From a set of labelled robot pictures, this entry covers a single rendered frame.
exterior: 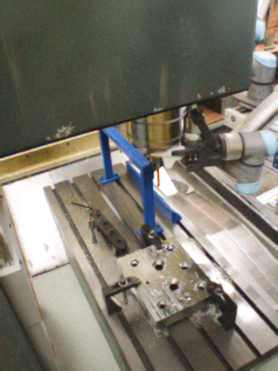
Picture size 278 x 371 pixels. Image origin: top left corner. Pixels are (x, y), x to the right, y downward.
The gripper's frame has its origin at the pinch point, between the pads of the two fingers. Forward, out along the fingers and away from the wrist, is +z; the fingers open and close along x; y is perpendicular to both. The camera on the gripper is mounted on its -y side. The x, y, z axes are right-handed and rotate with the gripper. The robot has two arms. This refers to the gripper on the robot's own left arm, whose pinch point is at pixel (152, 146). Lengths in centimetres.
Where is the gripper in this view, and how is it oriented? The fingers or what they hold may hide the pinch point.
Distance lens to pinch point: 97.8
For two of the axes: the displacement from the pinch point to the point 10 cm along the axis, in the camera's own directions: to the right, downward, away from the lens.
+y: 0.2, 8.2, 5.8
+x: -1.4, -5.7, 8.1
